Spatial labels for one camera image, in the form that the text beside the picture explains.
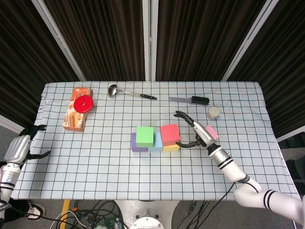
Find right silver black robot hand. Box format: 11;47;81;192
173;110;216;149

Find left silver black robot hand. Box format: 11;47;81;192
4;125;52;165

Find pink foam cube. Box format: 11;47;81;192
205;125;219;141

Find red foam cube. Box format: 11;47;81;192
160;124;181;146

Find yellow foam cube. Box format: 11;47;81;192
163;143;180;153

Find light blue foam cube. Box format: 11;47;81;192
147;132;164;153

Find green foam cube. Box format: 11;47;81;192
136;126;155;147

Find purple foam cube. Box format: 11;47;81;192
131;133;148;153

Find small white jar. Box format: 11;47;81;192
206;106;221;121

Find grey brush black bristles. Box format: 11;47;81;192
168;95;210;106

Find orange snack box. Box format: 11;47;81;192
62;87;94;132

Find white black sneaker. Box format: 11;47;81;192
23;202;46;221

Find red round plastic lid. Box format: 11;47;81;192
73;96;94;113

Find dark pleated curtain panel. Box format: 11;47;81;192
227;0;305;139
156;0;266;82
0;0;81;129
44;0;146;81

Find white black grid tablecloth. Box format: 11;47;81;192
10;81;298;201

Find power strip with plugs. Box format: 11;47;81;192
90;217;125;229

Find white partition base rail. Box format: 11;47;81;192
277;125;305;143
0;114;31;139

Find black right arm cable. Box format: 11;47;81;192
207;175;262;229

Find black cable green connector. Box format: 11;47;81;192
187;200;211;229

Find black floor cable bundle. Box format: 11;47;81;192
51;199;127;229

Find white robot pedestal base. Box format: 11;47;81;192
114;199;180;229

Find steel ladle black handle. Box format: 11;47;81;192
107;84;158;101

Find white slanted frame post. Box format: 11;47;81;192
32;0;86;81
221;0;279;82

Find white upright frame post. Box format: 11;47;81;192
142;0;159;81

